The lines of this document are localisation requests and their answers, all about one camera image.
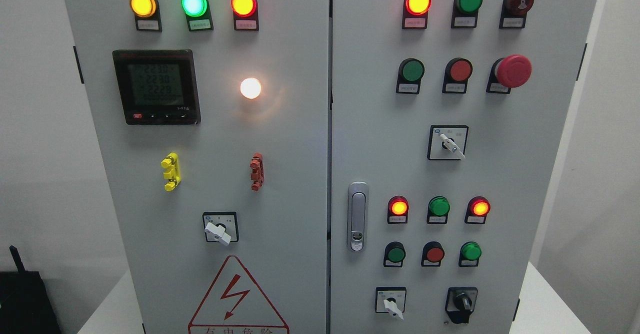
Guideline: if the black knob selector switch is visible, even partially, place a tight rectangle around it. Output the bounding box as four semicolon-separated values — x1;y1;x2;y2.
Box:
445;287;479;324

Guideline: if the silver cabinet door latch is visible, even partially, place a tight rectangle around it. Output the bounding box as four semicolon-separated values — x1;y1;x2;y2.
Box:
347;182;370;252

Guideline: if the red terminal connector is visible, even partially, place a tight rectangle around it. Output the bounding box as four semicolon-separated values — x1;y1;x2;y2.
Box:
249;152;265;192

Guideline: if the grey electrical control cabinet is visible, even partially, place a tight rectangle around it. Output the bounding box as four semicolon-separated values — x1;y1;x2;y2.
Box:
65;0;596;333

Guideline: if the lower left red indicator light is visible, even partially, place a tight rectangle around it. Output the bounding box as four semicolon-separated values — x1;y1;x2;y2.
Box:
387;195;409;224

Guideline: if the white lit indicator light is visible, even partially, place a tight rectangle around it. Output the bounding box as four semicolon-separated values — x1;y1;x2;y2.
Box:
239;78;262;100

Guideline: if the upper green push button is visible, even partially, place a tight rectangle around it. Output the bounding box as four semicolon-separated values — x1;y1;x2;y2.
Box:
395;58;425;95

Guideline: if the green push button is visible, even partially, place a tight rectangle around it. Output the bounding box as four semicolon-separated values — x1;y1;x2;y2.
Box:
395;58;425;95
458;242;483;267
382;242;407;267

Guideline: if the lower left green push button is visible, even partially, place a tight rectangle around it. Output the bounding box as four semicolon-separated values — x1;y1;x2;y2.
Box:
382;242;407;267

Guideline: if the lower green indicator light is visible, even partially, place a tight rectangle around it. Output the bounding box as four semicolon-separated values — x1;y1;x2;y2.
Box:
426;196;451;224

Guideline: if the yellow terminal connector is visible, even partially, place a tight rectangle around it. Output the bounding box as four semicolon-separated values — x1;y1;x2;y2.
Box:
160;152;182;192

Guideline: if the lower red push button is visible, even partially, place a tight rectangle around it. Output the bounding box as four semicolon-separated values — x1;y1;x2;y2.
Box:
421;242;445;266

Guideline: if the red push button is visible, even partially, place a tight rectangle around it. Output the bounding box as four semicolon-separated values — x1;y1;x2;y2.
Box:
441;57;473;94
421;242;445;266

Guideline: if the upper red push button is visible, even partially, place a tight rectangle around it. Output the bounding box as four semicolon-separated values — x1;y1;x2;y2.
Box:
441;57;473;94

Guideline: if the lower right red indicator light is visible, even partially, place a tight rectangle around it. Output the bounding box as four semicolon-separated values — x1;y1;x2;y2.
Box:
464;196;491;224

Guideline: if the left door red indicator light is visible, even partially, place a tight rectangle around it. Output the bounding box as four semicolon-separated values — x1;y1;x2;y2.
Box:
230;0;259;31

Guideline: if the red electric warning sticker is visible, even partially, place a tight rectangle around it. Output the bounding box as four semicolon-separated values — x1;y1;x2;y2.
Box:
187;255;290;333

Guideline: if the black digital power meter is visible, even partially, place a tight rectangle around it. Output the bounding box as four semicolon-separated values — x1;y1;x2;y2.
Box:
112;49;201;126

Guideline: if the top right red indicator light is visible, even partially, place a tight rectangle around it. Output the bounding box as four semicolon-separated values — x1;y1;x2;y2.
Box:
402;0;432;29

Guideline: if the lower right green push button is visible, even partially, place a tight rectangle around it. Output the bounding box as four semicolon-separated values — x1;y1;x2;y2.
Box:
458;242;483;267

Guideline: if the lit green indicator light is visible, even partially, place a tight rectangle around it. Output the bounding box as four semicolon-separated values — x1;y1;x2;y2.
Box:
181;0;214;32

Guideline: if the top green indicator light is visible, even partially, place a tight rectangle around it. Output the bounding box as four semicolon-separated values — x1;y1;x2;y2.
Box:
450;0;483;29

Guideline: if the red emergency stop button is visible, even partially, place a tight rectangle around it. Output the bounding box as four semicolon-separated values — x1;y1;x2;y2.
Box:
486;54;532;94

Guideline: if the yellow indicator light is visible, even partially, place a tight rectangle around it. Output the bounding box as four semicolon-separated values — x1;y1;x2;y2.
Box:
129;0;162;32

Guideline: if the black box with antenna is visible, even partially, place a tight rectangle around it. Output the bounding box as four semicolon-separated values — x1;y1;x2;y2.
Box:
0;245;61;333

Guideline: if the white handle rotary switch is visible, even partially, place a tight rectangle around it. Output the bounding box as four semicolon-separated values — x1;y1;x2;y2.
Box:
202;211;239;246

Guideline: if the upper white selector switch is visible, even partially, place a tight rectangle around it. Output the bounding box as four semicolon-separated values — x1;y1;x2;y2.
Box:
427;126;469;161

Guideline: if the white selector switch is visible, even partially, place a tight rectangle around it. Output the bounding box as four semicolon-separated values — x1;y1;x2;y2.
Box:
375;286;407;320
427;126;469;161

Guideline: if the bottom white selector switch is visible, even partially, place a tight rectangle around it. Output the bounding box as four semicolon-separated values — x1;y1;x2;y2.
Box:
375;286;407;320

